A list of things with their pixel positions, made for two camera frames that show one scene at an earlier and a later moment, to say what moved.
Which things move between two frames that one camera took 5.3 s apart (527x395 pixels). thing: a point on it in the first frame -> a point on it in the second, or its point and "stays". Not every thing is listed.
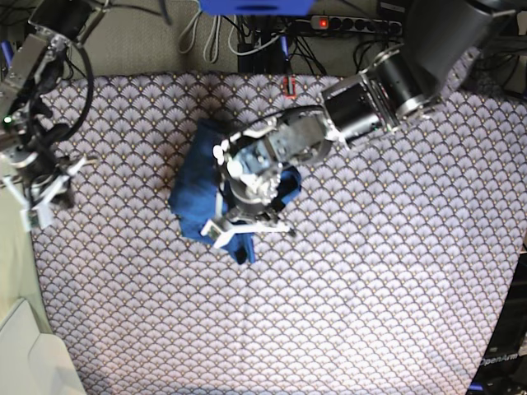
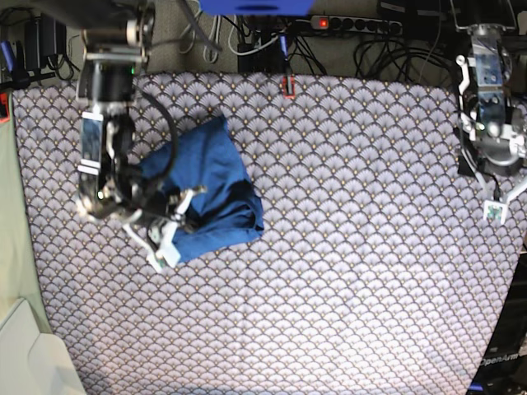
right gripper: (39, 181) -> (155, 231)
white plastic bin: (34, 360) stays
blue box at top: (256, 7) stays
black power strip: (357, 24) stays
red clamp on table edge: (286, 86) stays
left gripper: (245, 201) -> (496, 162)
